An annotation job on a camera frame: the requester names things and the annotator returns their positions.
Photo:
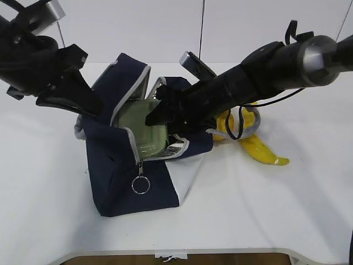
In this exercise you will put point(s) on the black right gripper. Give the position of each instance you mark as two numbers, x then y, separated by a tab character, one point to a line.
185	112

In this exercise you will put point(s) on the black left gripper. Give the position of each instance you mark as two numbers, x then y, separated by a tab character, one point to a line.
36	63

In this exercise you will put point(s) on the green lidded food container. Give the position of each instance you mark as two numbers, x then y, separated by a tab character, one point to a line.
149	140

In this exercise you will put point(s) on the yellow pear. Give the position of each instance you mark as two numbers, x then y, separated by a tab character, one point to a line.
221	127

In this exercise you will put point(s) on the navy blue lunch bag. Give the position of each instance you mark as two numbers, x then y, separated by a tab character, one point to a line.
122	181

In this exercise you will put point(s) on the yellow banana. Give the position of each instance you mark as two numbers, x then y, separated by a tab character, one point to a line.
253	144

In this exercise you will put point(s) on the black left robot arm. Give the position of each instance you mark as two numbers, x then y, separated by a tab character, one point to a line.
30	22

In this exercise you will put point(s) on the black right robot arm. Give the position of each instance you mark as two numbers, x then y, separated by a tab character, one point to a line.
301	61

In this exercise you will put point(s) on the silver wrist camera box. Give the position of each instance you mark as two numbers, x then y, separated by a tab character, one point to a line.
196	67

